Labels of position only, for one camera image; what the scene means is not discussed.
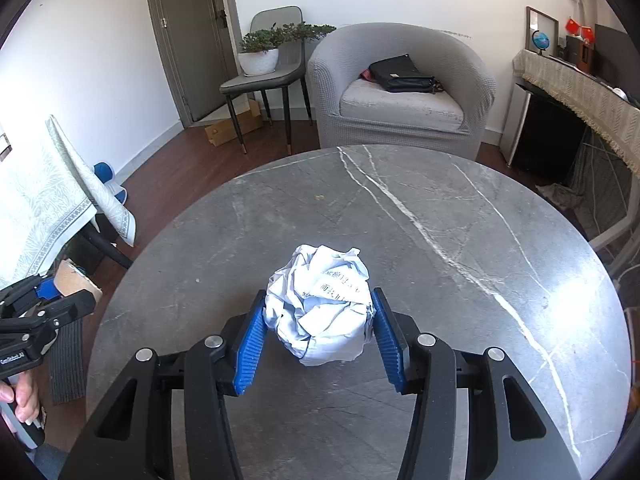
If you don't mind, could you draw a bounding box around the grey dining chair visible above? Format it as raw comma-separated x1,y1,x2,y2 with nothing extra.
220,6,313,156

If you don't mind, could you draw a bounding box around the grey armchair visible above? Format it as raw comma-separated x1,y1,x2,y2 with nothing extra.
306,22,497,161

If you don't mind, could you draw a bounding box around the grey cloth pile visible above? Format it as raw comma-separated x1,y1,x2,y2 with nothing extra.
537,135,631,211

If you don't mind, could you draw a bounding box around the brown cardboard box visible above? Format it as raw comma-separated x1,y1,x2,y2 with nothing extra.
204,99,263,148

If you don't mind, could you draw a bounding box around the potted green plant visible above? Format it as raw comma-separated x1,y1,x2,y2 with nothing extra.
237,21,337,77

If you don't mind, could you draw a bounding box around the person's trouser leg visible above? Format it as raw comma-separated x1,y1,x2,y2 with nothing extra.
32,442,73,480

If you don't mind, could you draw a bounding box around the wooden speaker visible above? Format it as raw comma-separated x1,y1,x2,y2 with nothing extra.
565,36,596,73

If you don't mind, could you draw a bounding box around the silver black mini fridge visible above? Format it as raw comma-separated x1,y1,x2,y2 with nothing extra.
501,81,586,186

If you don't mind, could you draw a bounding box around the white desk frame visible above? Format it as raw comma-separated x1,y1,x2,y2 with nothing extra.
587,200,633,253

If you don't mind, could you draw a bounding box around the pale patterned tablecloth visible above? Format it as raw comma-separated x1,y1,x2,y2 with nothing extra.
0,114,137,291

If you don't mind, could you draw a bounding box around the torn white cardboard box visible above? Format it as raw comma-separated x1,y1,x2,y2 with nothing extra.
52,258,103,306

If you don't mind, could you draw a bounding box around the black leather bag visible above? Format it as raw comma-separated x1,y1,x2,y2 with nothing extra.
368,53,443,94

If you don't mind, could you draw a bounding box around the person's left hand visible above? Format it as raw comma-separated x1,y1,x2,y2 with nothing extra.
0,372,42,425

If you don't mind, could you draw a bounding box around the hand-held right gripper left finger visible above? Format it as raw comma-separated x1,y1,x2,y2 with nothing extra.
59,289,268,480

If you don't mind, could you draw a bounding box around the black table leg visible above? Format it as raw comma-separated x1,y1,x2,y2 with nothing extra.
80,225,133,268

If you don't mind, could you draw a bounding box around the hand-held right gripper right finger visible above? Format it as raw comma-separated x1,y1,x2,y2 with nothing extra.
370,287,583,480

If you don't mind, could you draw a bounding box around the grey door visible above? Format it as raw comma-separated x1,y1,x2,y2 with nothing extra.
142,0,238,128

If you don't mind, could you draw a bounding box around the beige fringed desk cloth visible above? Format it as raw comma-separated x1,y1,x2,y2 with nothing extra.
513,49,640,176

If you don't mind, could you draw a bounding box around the blue white plastic object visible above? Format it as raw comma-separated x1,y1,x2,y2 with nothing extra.
92,161,128,206

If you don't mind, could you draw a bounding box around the dark picture frame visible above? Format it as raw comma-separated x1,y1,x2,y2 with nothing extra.
525,6,560,53

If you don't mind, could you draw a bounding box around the black monitor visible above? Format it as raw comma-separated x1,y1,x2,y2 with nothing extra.
592,24,640,92

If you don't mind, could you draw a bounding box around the white paper ball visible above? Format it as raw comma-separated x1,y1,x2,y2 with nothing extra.
264,244,376,367

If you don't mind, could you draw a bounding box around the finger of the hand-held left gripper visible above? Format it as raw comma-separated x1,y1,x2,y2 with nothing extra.
0,275,60,311
0,291,97,333

